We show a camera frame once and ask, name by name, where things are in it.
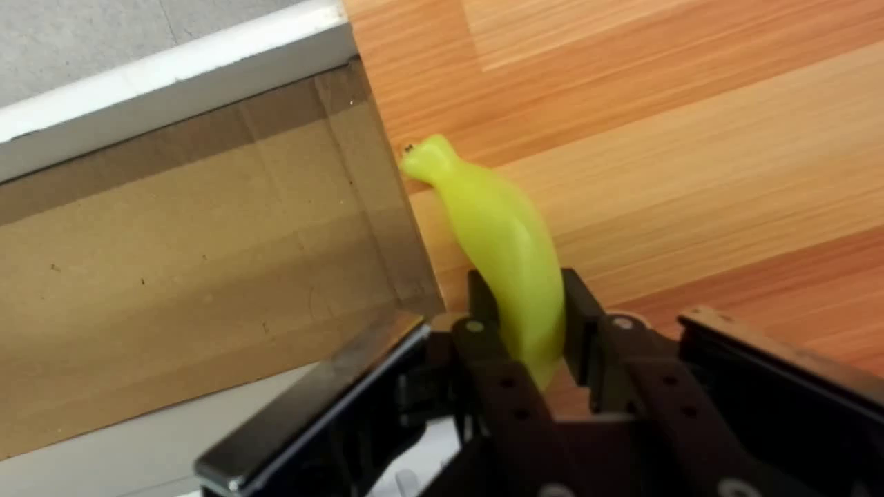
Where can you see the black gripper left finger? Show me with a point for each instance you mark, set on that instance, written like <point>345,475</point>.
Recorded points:
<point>508,436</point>

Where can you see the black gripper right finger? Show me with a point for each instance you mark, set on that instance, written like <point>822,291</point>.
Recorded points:
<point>658,428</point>

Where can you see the yellow toy banana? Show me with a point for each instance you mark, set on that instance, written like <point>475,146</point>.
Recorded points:
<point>507,242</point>

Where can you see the wooden counter top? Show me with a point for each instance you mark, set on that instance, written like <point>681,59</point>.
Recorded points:
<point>722,153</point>

